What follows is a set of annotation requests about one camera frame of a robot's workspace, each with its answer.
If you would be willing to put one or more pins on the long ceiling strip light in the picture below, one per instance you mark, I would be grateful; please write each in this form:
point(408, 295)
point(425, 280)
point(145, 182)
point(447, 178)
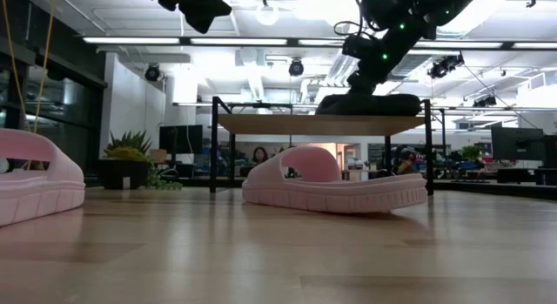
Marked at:
point(239, 41)

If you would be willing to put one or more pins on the potted succulent plant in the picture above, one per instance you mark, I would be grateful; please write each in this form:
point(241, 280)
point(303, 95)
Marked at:
point(124, 169)

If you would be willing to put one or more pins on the pink rubber slide sandal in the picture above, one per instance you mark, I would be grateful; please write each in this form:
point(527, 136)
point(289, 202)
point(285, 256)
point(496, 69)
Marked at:
point(39, 195)
point(348, 195)

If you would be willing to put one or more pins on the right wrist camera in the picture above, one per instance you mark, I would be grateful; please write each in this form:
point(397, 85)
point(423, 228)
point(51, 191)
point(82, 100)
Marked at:
point(359, 47)

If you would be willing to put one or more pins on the small plant in blue pot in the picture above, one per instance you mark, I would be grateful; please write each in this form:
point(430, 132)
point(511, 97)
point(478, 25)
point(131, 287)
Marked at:
point(471, 155)

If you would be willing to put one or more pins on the black metal table frame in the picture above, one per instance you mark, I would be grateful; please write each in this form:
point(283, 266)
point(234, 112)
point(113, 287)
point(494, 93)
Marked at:
point(500, 189)

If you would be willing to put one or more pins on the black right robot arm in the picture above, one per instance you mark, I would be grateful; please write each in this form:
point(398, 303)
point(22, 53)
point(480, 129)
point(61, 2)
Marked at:
point(435, 3)

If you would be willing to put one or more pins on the person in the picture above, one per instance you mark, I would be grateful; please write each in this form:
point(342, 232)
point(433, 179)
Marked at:
point(407, 162)
point(259, 155)

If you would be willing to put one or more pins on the black ceiling spot lamp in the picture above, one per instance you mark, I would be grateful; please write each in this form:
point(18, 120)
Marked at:
point(152, 72)
point(296, 67)
point(444, 68)

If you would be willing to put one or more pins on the black computer monitor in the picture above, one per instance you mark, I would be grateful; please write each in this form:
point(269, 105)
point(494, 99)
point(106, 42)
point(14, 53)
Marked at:
point(180, 138)
point(550, 151)
point(518, 143)

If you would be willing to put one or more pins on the white round ceiling lamp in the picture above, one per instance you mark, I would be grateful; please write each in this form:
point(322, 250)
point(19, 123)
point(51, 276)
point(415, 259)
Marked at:
point(267, 14)

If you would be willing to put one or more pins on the wooden shelf with black frame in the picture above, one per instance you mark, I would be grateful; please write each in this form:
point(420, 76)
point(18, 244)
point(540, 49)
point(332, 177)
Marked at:
point(313, 124)

